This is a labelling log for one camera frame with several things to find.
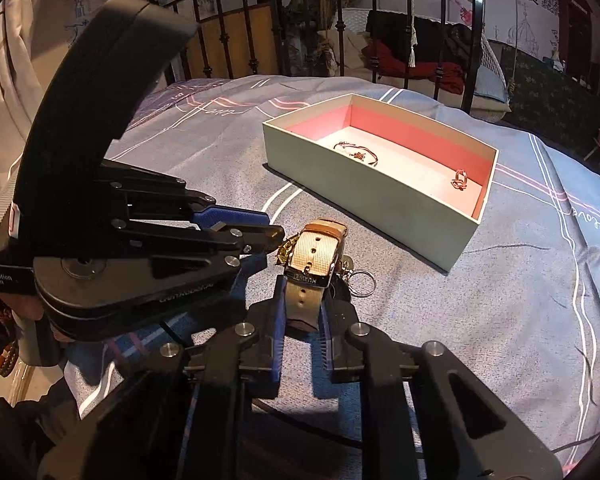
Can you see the white curtain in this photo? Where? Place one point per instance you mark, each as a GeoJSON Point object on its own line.
{"type": "Point", "coordinates": [10, 85]}

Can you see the small gold jewelry piece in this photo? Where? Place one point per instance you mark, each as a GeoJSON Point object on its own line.
{"type": "Point", "coordinates": [281, 252]}

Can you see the person's left hand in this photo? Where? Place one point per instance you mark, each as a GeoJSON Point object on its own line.
{"type": "Point", "coordinates": [27, 306]}

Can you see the beige cloth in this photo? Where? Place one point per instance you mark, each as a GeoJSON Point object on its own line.
{"type": "Point", "coordinates": [352, 45]}

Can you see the pale green box pink inside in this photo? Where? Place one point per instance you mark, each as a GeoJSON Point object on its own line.
{"type": "Point", "coordinates": [380, 200]}

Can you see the red clothing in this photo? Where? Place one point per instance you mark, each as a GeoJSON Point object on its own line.
{"type": "Point", "coordinates": [445, 77]}

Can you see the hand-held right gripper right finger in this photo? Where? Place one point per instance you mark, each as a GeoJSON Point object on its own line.
{"type": "Point", "coordinates": [325, 332]}

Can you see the white wicker chair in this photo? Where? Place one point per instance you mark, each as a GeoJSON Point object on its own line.
{"type": "Point", "coordinates": [492, 80]}

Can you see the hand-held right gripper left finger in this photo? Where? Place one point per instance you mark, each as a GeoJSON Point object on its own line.
{"type": "Point", "coordinates": [281, 310]}

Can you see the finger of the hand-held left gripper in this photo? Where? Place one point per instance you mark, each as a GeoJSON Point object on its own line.
{"type": "Point", "coordinates": [235, 217]}
{"type": "Point", "coordinates": [260, 236]}

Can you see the blue grey printed blanket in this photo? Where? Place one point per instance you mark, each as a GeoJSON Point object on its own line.
{"type": "Point", "coordinates": [505, 285]}

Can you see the black clothing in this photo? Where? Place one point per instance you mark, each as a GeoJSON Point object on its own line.
{"type": "Point", "coordinates": [395, 25]}

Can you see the dark green patterned cloth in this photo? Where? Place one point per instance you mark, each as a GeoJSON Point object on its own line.
{"type": "Point", "coordinates": [550, 95]}

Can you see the dark wooden door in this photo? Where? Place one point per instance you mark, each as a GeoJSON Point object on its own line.
{"type": "Point", "coordinates": [575, 30]}

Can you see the black metal bed frame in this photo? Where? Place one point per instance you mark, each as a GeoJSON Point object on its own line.
{"type": "Point", "coordinates": [339, 20]}

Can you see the wall poster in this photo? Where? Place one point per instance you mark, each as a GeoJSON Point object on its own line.
{"type": "Point", "coordinates": [530, 10]}

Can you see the yellow wooden panel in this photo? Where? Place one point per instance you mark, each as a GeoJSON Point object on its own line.
{"type": "Point", "coordinates": [237, 45]}

